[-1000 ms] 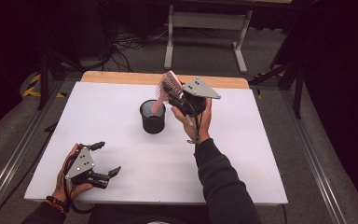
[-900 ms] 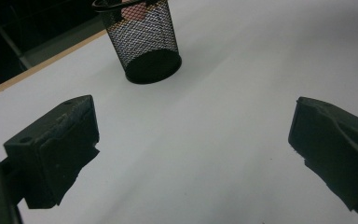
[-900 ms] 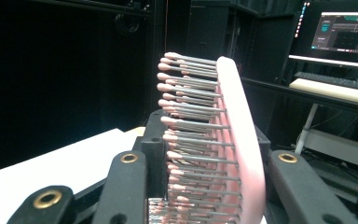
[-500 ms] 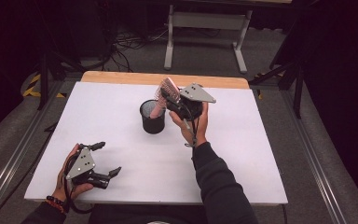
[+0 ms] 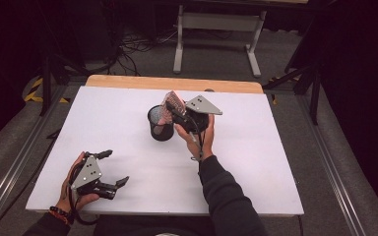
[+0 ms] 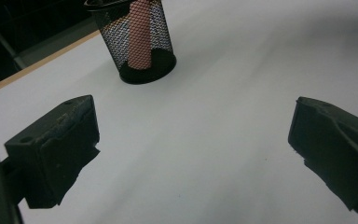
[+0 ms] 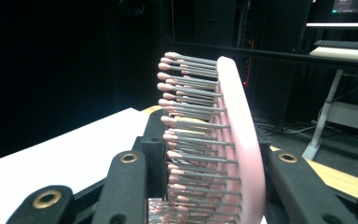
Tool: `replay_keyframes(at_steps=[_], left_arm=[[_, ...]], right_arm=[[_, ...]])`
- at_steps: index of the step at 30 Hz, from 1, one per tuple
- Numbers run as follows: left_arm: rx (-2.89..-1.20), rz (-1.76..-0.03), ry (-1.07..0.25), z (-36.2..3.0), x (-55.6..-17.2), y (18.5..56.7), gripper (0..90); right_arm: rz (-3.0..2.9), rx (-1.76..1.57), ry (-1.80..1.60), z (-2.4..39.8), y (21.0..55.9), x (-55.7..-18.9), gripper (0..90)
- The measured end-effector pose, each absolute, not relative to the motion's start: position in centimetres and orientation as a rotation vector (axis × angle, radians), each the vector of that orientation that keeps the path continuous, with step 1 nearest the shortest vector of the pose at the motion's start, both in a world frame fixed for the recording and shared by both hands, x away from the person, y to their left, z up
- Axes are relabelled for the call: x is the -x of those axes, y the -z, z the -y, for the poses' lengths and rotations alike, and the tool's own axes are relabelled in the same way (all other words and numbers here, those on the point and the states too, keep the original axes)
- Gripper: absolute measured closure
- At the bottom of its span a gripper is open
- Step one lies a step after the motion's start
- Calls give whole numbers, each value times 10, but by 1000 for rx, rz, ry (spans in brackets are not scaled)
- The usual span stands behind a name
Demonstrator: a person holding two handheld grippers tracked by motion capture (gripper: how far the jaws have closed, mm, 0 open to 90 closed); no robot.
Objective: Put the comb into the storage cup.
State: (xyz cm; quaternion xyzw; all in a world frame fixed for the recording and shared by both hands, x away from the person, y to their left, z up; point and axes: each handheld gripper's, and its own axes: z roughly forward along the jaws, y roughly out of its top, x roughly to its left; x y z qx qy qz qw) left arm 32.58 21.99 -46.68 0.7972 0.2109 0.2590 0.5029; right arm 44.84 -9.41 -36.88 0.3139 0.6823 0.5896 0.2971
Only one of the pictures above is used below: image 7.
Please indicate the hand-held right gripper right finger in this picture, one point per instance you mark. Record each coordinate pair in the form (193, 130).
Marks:
(298, 186)

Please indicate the black metal bar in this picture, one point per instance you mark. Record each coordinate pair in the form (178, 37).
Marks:
(276, 55)

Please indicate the pink hairbrush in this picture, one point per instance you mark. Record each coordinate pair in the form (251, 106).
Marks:
(245, 140)

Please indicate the computer monitor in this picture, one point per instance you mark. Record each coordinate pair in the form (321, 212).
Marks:
(354, 5)

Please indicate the white desk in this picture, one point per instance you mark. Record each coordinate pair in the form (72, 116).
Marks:
(326, 102)

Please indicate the black keyboard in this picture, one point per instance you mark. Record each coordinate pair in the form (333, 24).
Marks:
(345, 44)

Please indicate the white table board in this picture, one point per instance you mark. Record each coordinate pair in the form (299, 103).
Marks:
(43, 155)

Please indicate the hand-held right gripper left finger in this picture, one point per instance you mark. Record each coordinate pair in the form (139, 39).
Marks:
(124, 186)

